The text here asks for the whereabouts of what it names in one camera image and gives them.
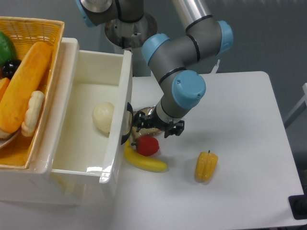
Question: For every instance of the white plate in basket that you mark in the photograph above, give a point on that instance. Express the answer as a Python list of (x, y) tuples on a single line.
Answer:
[(5, 142)]

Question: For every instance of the cream toy croissant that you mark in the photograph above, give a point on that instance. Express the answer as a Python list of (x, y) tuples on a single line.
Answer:
[(32, 114)]

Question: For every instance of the black toy grapes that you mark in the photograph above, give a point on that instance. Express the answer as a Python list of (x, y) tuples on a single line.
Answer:
[(9, 68)]

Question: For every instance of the yellow toy banana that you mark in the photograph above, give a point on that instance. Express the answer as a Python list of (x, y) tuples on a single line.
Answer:
[(143, 162)]

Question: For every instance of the orange toy slice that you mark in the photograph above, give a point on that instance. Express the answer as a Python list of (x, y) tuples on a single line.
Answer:
[(4, 83)]

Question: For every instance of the black device at edge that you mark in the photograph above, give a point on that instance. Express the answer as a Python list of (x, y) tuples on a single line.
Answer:
[(298, 205)]

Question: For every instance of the yellow toy bell pepper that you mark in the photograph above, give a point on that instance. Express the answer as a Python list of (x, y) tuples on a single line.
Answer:
[(205, 166)]

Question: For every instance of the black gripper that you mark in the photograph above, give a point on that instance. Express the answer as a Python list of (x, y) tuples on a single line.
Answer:
[(141, 120)]

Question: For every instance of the wrapped brown bread slice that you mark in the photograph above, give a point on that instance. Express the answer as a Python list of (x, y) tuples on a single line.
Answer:
[(144, 132)]

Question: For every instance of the white frame at right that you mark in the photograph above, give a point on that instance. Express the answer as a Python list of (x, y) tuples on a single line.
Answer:
[(297, 110)]

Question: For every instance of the orange toy bread loaf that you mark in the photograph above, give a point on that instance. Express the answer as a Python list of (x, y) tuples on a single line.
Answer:
[(25, 80)]

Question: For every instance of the yellow wicker basket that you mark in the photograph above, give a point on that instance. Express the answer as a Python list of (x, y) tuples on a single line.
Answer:
[(24, 32)]

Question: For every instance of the green toy vegetable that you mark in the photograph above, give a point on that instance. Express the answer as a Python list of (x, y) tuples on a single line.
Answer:
[(7, 49)]

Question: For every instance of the white drawer cabinet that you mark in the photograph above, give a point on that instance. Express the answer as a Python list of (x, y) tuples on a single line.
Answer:
[(39, 183)]

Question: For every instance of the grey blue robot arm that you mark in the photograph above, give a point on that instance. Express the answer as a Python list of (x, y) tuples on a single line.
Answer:
[(168, 59)]

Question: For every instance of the white drawer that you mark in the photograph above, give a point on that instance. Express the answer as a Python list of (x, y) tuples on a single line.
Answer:
[(83, 151)]

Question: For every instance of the white metal bracket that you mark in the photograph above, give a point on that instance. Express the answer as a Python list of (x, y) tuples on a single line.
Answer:
[(216, 67)]

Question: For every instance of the red toy bell pepper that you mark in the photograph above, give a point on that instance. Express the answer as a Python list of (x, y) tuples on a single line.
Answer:
[(146, 145)]

